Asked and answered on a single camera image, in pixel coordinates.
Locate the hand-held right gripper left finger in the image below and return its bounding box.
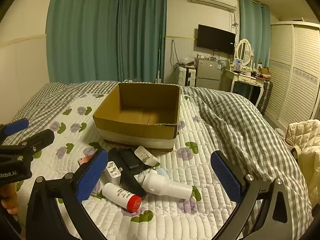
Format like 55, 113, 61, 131
25, 149, 109, 240

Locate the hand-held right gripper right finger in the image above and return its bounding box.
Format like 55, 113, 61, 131
211, 150, 313, 240

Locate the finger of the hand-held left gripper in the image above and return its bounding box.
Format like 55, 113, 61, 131
0, 118, 29, 143
0, 129, 55, 165

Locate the red small box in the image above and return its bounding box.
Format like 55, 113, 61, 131
78, 155, 94, 167

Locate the white pronged charger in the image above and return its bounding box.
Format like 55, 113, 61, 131
105, 161, 123, 186

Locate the white bottle red cap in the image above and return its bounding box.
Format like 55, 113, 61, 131
101, 182, 142, 213

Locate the black remote control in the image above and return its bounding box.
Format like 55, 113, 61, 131
107, 148, 147, 198

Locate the black power bank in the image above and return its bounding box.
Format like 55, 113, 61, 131
118, 148, 150, 177

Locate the white handheld electric device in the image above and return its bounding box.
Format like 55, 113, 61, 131
139, 169, 193, 200

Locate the white plug charger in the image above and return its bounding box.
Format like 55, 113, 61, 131
134, 146, 160, 167

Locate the cardboard box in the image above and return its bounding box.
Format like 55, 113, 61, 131
92, 82, 181, 153

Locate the person's left hand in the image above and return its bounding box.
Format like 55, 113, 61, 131
0, 183, 19, 214

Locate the white floral quilt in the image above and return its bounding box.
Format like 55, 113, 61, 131
15, 90, 313, 240

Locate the light blue small object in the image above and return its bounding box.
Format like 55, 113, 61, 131
155, 168, 171, 180

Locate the cream quilted jacket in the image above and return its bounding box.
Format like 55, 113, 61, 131
286, 119, 320, 205

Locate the dark plaid object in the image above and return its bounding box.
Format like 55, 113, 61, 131
257, 79, 273, 112

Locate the white vanity table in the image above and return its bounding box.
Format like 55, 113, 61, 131
221, 67, 267, 108

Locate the silver fridge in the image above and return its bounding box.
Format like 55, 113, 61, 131
195, 57, 223, 89

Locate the white suitcase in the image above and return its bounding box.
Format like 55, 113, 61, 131
178, 66, 196, 87

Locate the clear plastic bag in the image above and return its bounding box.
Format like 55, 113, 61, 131
179, 56, 195, 67

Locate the white louvred wardrobe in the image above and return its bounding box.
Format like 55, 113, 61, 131
264, 21, 320, 128

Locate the white oval mirror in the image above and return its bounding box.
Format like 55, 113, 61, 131
235, 39, 254, 68

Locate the white mop pole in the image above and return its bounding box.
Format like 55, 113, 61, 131
155, 36, 163, 83

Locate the narrow teal curtain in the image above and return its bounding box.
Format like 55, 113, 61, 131
239, 0, 272, 68

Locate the black wall cable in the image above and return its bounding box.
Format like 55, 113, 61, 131
171, 39, 180, 68

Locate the black wall television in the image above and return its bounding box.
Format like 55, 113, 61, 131
197, 24, 236, 55

